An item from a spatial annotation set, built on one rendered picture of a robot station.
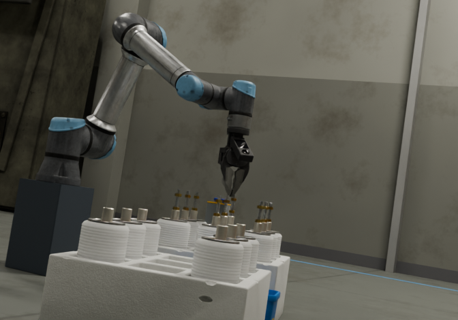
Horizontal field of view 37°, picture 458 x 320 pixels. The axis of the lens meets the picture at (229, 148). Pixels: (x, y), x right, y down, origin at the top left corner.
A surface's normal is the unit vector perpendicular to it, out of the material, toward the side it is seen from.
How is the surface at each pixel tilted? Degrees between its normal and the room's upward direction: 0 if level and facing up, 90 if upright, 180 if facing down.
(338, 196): 90
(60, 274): 90
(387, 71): 90
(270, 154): 90
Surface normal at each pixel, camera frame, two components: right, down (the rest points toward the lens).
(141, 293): -0.17, -0.10
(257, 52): -0.44, -0.13
